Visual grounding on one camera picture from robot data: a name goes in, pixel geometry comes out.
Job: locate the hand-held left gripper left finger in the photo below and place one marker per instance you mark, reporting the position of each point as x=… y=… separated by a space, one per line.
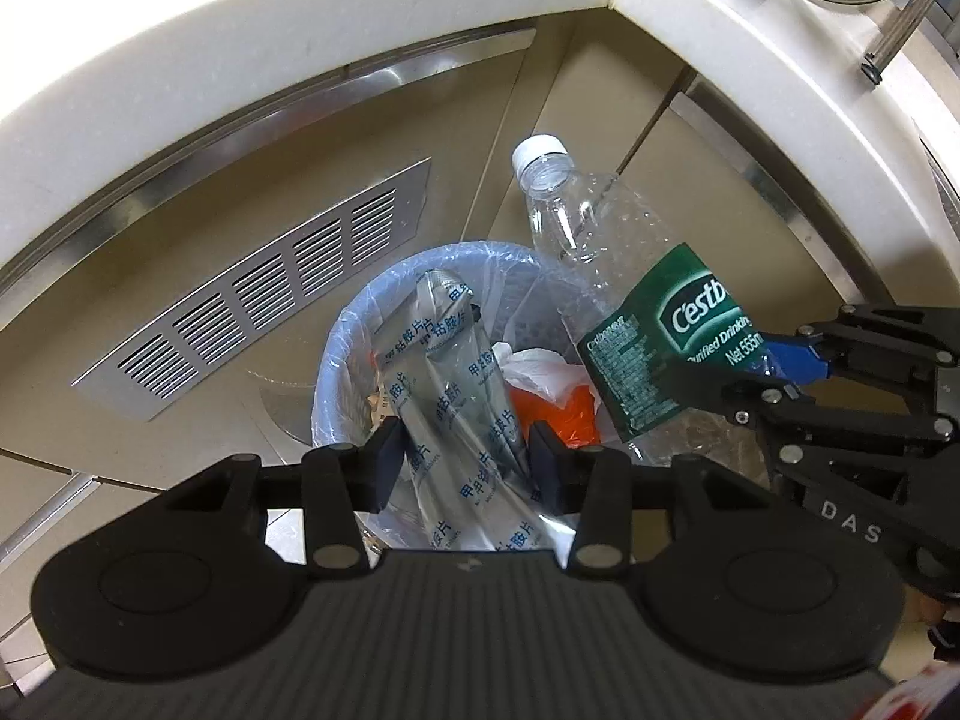
x=381 y=461

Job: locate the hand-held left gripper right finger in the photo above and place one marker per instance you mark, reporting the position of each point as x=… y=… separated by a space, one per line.
x=547 y=465

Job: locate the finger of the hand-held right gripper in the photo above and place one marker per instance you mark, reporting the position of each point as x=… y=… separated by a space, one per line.
x=799 y=361
x=750 y=401

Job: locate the orange plastic bag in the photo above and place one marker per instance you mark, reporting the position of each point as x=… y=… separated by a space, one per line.
x=562 y=414

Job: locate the white tissue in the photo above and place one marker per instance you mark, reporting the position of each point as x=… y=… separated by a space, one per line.
x=532 y=367

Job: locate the silver foil pouch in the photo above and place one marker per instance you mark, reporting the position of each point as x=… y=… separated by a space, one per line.
x=457 y=390

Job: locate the mesh wastebasket with blue liner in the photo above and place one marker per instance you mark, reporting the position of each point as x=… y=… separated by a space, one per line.
x=352 y=330

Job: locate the clear plastic bottle green label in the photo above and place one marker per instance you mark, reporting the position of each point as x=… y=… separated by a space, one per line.
x=600 y=225

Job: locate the red white printed clothing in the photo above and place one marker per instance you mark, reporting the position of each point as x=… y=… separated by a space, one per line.
x=922 y=697

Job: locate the silver cabinet vent grille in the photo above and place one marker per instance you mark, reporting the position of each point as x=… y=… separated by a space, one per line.
x=262 y=292

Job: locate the steel dish rack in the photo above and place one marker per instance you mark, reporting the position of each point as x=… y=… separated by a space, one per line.
x=892 y=37

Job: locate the beige kitchen cabinet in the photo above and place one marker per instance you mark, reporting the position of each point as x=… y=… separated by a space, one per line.
x=525 y=75

